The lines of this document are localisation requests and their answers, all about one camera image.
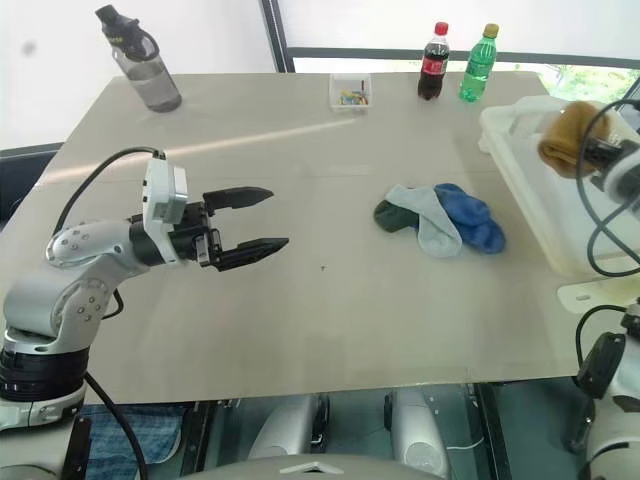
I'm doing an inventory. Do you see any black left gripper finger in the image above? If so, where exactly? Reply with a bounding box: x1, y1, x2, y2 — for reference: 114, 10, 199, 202
202, 185, 275, 212
215, 236, 291, 273

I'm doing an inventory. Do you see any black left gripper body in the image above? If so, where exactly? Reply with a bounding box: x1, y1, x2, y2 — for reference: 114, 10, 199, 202
168, 198, 225, 270

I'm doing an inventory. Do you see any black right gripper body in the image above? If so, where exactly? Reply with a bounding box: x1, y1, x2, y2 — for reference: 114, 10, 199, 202
585, 139, 625, 167

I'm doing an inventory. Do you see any mustard yellow sock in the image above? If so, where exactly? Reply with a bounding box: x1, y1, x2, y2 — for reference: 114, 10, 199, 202
537, 99, 614, 180

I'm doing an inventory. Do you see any white plastic basket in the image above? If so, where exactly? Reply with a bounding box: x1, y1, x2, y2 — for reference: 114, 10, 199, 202
478, 95, 640, 277

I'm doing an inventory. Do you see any dark green sock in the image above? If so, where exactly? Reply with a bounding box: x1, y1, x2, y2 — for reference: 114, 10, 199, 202
373, 198, 420, 234

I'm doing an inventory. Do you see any blue sock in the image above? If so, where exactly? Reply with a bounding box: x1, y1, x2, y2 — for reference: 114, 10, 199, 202
432, 182, 507, 255

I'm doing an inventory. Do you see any light grey sock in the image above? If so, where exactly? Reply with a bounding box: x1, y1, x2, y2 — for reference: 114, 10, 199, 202
385, 183, 463, 259

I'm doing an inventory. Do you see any grey water bottle black lid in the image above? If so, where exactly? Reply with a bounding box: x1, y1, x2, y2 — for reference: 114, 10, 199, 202
94, 4, 184, 114

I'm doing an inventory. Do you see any clear box of coloured pins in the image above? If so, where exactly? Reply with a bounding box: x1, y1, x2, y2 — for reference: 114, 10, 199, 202
328, 72, 373, 112

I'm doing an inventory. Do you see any green soda bottle yellow cap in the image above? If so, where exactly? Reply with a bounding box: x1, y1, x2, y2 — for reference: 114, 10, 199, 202
458, 23, 501, 104

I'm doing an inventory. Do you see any silver left robot leg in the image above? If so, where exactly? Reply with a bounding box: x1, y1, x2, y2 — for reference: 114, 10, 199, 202
248, 394, 331, 459

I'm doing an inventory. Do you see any silver robot leg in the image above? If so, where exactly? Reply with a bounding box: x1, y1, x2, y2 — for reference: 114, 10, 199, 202
383, 389, 451, 479
248, 394, 331, 459

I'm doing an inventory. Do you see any dark box beside table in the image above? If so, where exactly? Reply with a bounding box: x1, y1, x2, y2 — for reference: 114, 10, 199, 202
0, 142, 64, 224

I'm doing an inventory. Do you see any cola bottle red cap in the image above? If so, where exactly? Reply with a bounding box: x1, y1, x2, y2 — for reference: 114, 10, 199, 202
417, 21, 451, 101

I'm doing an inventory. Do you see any blue denim cloth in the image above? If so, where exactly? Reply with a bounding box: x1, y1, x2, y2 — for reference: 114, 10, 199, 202
74, 403, 182, 469

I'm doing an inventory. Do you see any grey robot torso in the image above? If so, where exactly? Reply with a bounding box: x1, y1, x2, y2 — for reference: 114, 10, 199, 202
177, 452, 451, 480

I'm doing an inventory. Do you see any silver right robot leg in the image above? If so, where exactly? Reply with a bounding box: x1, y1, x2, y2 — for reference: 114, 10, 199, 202
383, 389, 451, 479

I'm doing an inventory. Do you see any dark chair leg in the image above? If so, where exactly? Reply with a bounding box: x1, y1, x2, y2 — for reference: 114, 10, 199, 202
562, 379, 596, 454

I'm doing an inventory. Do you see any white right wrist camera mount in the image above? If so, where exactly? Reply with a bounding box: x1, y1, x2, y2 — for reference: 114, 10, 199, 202
592, 117, 640, 194

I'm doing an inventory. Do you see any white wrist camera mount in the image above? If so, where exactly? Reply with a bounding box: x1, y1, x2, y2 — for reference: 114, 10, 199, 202
140, 154, 190, 265
592, 117, 640, 194

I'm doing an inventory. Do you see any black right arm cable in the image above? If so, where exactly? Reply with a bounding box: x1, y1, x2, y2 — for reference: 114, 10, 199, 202
574, 97, 640, 374

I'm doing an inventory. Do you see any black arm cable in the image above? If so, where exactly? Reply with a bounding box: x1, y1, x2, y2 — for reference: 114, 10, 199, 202
53, 146, 166, 480
574, 97, 640, 374

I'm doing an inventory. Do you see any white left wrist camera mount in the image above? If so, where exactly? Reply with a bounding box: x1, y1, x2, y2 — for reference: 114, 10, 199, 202
140, 154, 190, 265

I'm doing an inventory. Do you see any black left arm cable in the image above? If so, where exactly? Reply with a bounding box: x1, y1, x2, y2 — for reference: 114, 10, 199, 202
53, 146, 166, 480

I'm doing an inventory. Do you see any white flat plastic base plate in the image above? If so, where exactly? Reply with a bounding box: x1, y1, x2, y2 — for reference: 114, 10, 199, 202
556, 277, 640, 315

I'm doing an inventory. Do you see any black window frame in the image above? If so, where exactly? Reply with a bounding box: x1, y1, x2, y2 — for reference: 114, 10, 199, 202
259, 0, 640, 74

